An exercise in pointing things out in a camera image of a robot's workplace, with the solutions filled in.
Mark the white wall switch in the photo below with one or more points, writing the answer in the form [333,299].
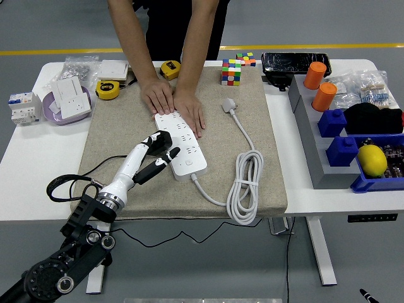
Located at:
[112,70]

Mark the white switch panel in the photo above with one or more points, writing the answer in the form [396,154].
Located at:
[67,88]

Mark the black table control panel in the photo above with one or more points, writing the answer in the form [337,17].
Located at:
[372,218]

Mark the black tray in plastic wrap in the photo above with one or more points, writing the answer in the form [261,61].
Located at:
[290,62]

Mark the purple bowl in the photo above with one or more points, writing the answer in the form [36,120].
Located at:
[50,118]

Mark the white socket panel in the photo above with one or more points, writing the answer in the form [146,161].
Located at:
[75,105]

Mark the dark electronic parts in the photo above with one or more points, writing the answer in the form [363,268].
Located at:
[396,158]

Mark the clear plastic bag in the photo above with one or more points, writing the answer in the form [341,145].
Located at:
[342,93]

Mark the blue block with knob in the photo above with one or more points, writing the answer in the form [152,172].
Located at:
[342,153]
[331,123]

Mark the person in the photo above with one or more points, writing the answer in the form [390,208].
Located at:
[170,28]

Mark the person's left hand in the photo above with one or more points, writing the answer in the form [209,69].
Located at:
[189,109]

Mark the orange cylinder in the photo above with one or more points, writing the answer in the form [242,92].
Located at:
[314,75]
[324,98]

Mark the yellow lemon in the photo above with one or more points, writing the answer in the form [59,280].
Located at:
[372,161]

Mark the white circuit breaker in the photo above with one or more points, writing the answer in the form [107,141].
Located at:
[23,107]

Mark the small colourful puzzle cube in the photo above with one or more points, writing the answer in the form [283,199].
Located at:
[246,59]

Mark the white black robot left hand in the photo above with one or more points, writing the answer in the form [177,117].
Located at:
[126,170]

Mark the grey stepped block holder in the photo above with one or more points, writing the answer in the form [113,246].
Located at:
[318,170]

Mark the white power strip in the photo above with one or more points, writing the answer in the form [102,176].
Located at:
[189,161]

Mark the person's right hand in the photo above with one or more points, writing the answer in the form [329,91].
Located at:
[158,96]

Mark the black cloth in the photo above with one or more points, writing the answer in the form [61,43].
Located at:
[372,118]

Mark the person's left forearm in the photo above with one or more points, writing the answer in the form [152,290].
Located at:
[202,38]

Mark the large colourful puzzle cube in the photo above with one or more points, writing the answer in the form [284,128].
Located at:
[231,72]

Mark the clear bag of resistors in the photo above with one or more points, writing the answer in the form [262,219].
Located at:
[377,93]

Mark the grey-brown mat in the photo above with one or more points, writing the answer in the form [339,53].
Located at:
[110,126]

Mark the yellow tape measure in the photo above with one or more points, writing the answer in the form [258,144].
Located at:
[107,90]
[171,69]

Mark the black plug adapter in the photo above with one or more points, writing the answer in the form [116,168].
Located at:
[164,142]

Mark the clear bag of screws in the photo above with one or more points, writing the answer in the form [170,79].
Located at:
[75,69]

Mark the blue plastic bin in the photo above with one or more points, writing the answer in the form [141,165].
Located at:
[375,184]

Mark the person's right forearm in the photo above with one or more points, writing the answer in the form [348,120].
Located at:
[132,38]

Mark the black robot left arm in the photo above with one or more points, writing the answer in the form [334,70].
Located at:
[47,277]

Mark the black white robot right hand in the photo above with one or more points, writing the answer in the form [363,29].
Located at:
[367,296]

